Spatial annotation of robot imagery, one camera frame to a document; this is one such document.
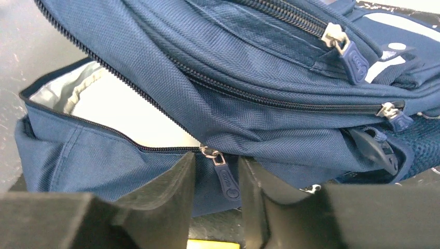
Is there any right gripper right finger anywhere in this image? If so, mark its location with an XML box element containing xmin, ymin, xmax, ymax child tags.
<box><xmin>238</xmin><ymin>158</ymin><xmax>439</xmax><ymax>248</ymax></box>

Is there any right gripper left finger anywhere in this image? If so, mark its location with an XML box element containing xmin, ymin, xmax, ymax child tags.
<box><xmin>1</xmin><ymin>152</ymin><xmax>196</xmax><ymax>248</ymax></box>

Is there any navy blue student backpack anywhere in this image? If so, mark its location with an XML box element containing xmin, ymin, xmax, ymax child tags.
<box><xmin>15</xmin><ymin>1</ymin><xmax>439</xmax><ymax>216</ymax></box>

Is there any yellow book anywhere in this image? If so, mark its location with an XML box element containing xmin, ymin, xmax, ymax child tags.
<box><xmin>186</xmin><ymin>239</ymin><xmax>240</xmax><ymax>249</ymax></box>

